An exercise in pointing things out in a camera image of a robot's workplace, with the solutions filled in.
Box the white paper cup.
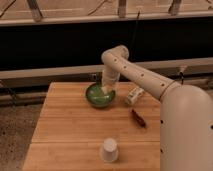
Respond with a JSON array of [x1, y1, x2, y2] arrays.
[[99, 138, 119, 163]]

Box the green ceramic bowl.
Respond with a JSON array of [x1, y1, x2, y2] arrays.
[[85, 83, 116, 108]]

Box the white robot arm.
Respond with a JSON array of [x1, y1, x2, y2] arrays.
[[101, 45, 213, 171]]

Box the black cable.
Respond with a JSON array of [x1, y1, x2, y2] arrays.
[[129, 9, 142, 54]]

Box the brown wooden utensil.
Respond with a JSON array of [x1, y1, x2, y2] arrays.
[[131, 109, 146, 128]]

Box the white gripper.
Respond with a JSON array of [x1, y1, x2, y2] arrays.
[[101, 72, 119, 94]]

